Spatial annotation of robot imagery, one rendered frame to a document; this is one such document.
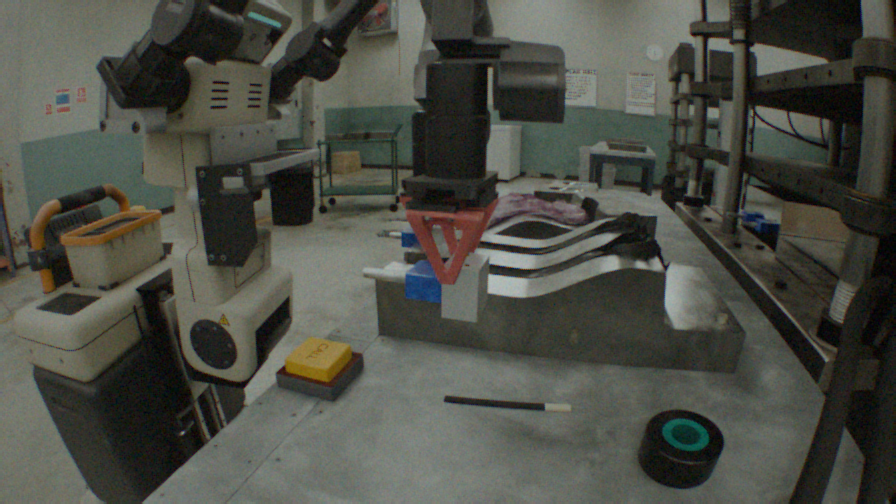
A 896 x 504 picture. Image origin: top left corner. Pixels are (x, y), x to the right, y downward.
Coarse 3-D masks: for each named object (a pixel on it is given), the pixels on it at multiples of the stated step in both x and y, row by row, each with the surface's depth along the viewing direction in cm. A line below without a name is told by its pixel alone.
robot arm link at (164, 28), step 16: (160, 0) 38; (176, 0) 38; (192, 0) 37; (208, 0) 40; (224, 0) 46; (240, 0) 45; (160, 16) 39; (176, 16) 38; (192, 16) 38; (208, 16) 40; (240, 16) 47; (160, 32) 39; (176, 32) 38; (192, 32) 39; (240, 32) 47; (176, 48) 40
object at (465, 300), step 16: (480, 256) 44; (368, 272) 46; (384, 272) 46; (400, 272) 45; (416, 272) 43; (432, 272) 43; (464, 272) 41; (480, 272) 41; (416, 288) 43; (432, 288) 42; (448, 288) 42; (464, 288) 41; (480, 288) 42; (448, 304) 42; (464, 304) 42; (480, 304) 43; (464, 320) 42
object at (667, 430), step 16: (656, 416) 37; (672, 416) 37; (688, 416) 36; (704, 416) 36; (656, 432) 35; (672, 432) 35; (688, 432) 35; (704, 432) 34; (720, 432) 33; (640, 448) 36; (656, 448) 33; (672, 448) 32; (688, 448) 32; (704, 448) 32; (720, 448) 31; (640, 464) 35; (656, 464) 33; (672, 464) 31; (688, 464) 30; (704, 464) 30; (656, 480) 33; (672, 480) 32; (688, 480) 31; (704, 480) 31
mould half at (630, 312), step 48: (480, 240) 75; (528, 240) 77; (384, 288) 59; (528, 288) 56; (576, 288) 51; (624, 288) 49; (672, 288) 61; (432, 336) 59; (480, 336) 57; (528, 336) 55; (624, 336) 51; (672, 336) 49; (720, 336) 47
